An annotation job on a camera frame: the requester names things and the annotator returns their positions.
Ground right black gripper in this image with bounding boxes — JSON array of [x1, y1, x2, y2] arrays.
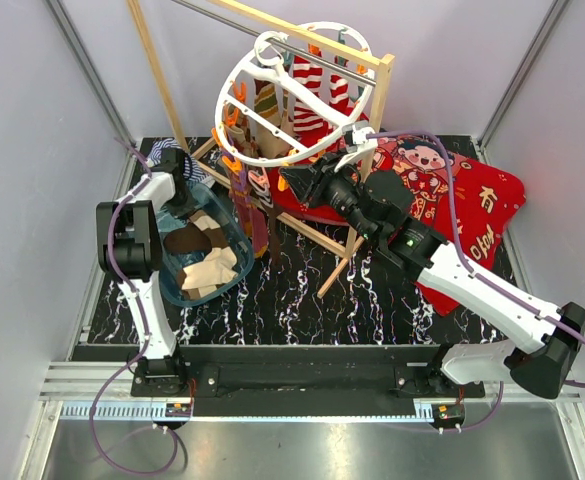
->
[[281, 148, 379, 243]]

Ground dark brown striped sock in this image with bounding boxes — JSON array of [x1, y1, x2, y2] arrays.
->
[[261, 198, 282, 266]]

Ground purple striped sock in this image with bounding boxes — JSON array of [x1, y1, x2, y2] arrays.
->
[[228, 169, 269, 258]]

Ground white round sock hanger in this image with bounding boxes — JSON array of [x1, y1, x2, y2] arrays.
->
[[213, 21, 378, 168]]

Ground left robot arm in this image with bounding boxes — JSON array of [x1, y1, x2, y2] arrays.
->
[[96, 148, 194, 397]]

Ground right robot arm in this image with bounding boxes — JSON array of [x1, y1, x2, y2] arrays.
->
[[280, 155, 585, 399]]

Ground pile of socks in basket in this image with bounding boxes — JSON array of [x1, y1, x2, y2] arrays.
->
[[163, 210, 238, 301]]

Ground blue striped cloth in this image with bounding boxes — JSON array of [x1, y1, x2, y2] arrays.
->
[[147, 138, 215, 188]]

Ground blue plastic basket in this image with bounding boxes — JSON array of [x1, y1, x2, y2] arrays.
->
[[157, 184, 254, 307]]

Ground pink clothes peg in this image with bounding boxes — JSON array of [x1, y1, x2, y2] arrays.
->
[[247, 170, 270, 194]]

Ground brown beige striped sock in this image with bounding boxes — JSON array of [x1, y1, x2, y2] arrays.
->
[[253, 79, 294, 158]]

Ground red white striped sock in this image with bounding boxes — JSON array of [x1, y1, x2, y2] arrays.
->
[[329, 73, 351, 115], [291, 54, 326, 134]]

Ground metal hanging rod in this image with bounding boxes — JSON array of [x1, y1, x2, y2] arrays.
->
[[172, 0, 376, 87]]

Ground red cartoon blanket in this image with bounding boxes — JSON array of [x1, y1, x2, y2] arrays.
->
[[266, 107, 527, 317]]

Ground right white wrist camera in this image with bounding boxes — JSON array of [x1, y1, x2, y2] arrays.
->
[[339, 121, 378, 171]]

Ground wooden clothes rack frame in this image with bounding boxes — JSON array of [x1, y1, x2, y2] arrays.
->
[[126, 0, 396, 299]]

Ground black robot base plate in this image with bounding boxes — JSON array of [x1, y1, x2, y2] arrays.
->
[[131, 346, 485, 421]]

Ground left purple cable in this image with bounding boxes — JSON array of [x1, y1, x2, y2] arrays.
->
[[89, 139, 186, 474]]

